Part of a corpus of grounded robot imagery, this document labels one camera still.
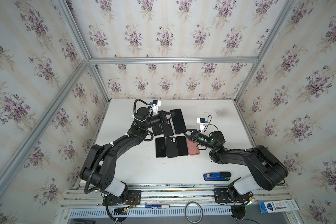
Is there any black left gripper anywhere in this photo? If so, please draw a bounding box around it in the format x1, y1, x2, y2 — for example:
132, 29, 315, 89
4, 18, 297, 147
142, 111, 174, 131

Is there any black phone case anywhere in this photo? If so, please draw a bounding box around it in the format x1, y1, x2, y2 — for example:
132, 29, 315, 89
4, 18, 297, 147
165, 136, 178, 158
161, 121, 174, 137

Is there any pink-cased phone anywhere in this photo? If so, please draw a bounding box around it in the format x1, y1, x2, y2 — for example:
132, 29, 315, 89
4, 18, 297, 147
186, 138, 200, 156

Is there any purple smartphone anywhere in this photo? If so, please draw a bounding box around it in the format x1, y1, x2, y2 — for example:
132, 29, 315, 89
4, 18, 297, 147
176, 136, 189, 156

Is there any black phone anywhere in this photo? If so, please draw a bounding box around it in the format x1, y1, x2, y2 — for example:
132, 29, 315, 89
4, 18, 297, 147
152, 126, 163, 136

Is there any black smartphone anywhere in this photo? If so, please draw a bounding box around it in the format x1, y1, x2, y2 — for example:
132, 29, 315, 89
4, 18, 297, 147
155, 137, 167, 158

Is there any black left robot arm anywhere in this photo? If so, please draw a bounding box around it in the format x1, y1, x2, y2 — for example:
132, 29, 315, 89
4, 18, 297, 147
79, 107, 175, 203

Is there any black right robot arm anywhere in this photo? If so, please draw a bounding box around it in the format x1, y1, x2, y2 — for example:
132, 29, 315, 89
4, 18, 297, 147
185, 129, 288, 203

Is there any blue black box cutter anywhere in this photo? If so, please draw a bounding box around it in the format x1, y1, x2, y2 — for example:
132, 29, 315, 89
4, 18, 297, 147
203, 171, 231, 181

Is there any blue marker pen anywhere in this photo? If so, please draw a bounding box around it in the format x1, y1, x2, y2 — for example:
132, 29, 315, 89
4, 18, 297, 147
145, 204, 170, 210

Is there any blue white cardboard box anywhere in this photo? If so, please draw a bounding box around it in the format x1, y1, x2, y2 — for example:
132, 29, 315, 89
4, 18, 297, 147
259, 199, 300, 214

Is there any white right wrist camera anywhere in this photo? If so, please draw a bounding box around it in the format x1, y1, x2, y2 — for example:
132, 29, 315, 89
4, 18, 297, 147
197, 118, 208, 132

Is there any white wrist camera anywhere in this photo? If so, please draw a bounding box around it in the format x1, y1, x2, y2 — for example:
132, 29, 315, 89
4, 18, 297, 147
148, 100, 161, 116
197, 118, 208, 132

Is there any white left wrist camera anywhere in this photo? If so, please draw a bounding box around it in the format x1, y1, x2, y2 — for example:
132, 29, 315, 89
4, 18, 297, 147
148, 100, 161, 116

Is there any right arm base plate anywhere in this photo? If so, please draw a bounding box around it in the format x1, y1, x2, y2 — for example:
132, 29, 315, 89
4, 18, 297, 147
213, 188, 253, 204

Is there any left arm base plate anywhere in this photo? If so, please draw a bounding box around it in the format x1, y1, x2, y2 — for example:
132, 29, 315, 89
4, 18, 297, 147
102, 190, 141, 206

